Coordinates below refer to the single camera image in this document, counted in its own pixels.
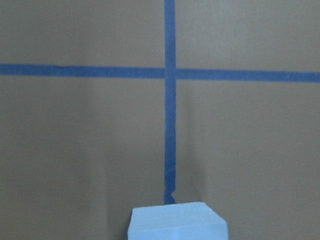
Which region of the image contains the light blue foam block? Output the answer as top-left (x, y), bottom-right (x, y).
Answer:
top-left (127, 202), bottom-right (229, 240)

